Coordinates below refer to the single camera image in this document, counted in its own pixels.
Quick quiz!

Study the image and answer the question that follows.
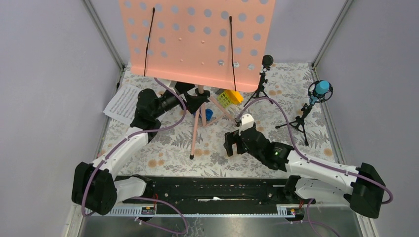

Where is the floral table cloth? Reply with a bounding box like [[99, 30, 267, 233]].
[[120, 63, 335, 178]]

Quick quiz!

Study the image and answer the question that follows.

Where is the black microphone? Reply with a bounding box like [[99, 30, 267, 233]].
[[244, 54, 274, 106]]

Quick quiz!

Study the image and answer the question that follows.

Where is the sheet music page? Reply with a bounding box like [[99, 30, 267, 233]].
[[103, 84, 141, 125]]

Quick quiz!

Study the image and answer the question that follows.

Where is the pink music stand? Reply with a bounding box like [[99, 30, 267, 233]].
[[118, 0, 276, 160]]

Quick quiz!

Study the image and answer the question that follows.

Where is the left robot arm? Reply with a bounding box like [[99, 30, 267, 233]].
[[71, 82, 210, 215]]

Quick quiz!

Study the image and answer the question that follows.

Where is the blue microphone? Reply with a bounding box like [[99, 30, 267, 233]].
[[275, 80, 334, 146]]

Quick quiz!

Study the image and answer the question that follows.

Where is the green toy grid piece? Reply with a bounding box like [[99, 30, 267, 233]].
[[217, 91, 233, 108]]

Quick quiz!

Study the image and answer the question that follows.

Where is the black left page holder wire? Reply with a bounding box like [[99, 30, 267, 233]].
[[143, 7, 156, 77]]

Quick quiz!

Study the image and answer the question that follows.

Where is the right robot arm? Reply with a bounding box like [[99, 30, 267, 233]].
[[224, 128, 385, 219]]

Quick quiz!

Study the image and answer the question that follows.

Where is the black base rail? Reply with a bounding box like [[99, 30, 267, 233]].
[[123, 176, 309, 208]]

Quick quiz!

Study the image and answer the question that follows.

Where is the white slotted cable duct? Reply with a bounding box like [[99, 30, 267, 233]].
[[106, 202, 296, 218]]

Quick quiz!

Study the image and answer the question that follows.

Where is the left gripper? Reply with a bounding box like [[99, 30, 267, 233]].
[[152, 80, 207, 119]]

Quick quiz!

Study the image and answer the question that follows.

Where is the black right page holder wire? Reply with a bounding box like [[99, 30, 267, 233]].
[[228, 15, 237, 91]]

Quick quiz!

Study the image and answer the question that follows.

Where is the yellow toy block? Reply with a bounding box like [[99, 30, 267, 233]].
[[226, 90, 244, 105]]

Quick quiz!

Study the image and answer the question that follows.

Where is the black page holder wire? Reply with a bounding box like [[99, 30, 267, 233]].
[[143, 7, 156, 77], [228, 15, 237, 91]]

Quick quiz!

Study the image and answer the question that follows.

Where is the blue toy car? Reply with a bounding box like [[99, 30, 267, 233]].
[[199, 108, 213, 121]]

